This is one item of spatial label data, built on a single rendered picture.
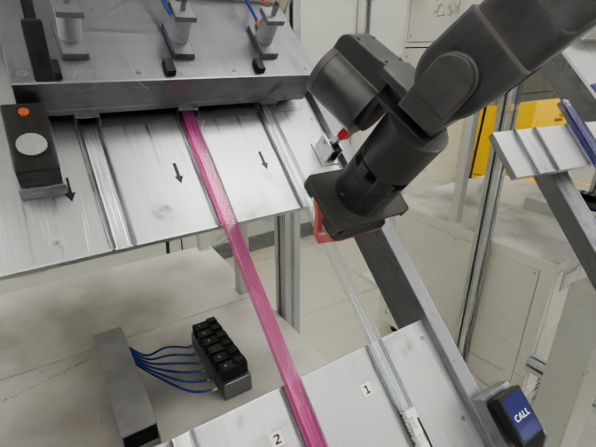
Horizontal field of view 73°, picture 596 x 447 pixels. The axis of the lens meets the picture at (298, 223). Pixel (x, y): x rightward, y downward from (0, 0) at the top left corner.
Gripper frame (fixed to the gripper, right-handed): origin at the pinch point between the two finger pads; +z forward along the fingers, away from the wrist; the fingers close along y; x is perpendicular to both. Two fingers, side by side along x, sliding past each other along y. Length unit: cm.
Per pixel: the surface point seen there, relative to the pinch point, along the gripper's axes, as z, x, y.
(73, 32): -8.8, -23.8, 21.8
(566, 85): 1, -21, -85
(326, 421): 1.6, 18.4, 8.9
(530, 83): 18, -37, -112
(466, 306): 63, 16, -82
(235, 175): 0.1, -10.4, 7.7
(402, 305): 3.3, 11.1, -8.0
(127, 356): 39.2, -2.1, 21.9
